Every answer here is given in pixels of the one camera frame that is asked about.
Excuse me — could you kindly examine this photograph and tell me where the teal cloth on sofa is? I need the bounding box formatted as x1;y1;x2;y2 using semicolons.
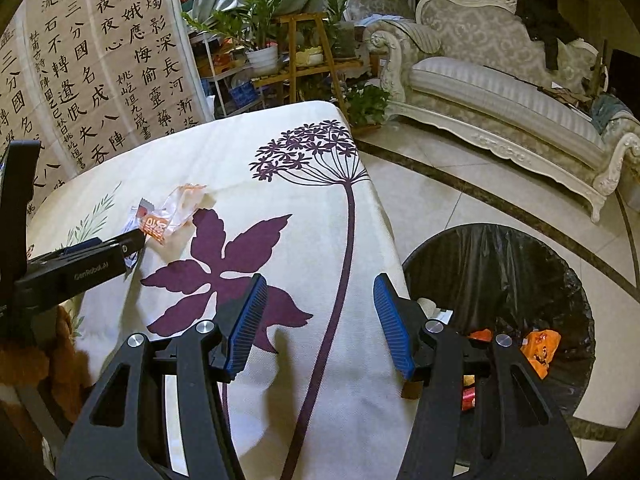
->
590;93;629;134

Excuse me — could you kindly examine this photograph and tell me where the small floor green plant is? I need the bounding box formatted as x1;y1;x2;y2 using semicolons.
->
346;82;390;128

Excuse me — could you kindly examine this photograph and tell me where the orange clear plastic wrapper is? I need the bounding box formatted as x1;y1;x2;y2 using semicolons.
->
140;184;206;245

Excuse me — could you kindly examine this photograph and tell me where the floral cream tablecloth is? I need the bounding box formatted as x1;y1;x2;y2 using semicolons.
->
24;100;426;480

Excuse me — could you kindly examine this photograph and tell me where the black garment on sofa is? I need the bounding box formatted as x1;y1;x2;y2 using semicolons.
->
515;0;580;72

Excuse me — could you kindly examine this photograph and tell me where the white potted green plant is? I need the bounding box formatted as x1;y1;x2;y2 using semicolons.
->
182;0;288;77

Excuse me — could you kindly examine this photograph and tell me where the calligraphy folding screen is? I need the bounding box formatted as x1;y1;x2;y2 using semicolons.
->
1;0;212;216

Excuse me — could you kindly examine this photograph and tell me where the ornate cream sofa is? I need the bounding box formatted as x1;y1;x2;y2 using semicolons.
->
363;0;639;222

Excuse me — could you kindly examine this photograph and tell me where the metal storage shelf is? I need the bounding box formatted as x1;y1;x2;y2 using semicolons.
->
190;32;265;119

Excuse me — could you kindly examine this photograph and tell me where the silver white snack wrapper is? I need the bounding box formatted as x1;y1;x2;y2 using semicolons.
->
122;198;155;270

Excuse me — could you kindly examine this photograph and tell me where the orange wrapper in bin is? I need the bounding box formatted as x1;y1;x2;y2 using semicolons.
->
521;330;561;379

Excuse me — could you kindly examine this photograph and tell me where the wooden plant stand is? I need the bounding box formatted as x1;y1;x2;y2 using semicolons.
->
253;12;362;113

